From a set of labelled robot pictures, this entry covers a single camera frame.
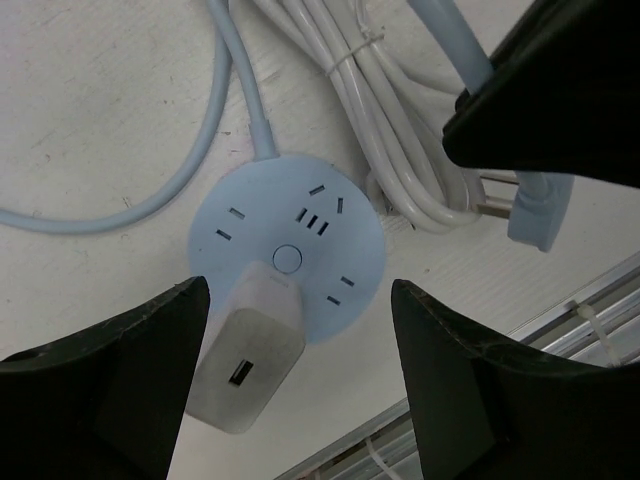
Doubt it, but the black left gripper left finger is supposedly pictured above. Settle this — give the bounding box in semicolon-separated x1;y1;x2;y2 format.
1;277;210;479

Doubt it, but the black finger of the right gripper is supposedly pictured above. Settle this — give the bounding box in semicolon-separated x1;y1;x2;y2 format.
444;0;639;187

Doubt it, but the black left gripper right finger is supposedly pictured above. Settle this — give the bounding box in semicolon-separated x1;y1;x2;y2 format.
391;280;639;479

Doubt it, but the white usb charger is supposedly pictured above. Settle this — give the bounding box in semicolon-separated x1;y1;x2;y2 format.
186;261;306;434

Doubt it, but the round light blue socket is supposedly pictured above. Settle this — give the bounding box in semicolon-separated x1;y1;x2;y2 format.
187;155;386;344

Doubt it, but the light blue power cable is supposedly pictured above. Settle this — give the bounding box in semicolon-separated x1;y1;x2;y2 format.
0;0;276;236

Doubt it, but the light blue wall plug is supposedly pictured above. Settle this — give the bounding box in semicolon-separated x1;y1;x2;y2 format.
409;1;574;252

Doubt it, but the aluminium frame rail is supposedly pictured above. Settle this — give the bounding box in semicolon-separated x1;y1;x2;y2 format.
286;257;639;479

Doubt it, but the white bundled power cable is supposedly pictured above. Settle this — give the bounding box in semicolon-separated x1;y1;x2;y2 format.
227;0;484;234

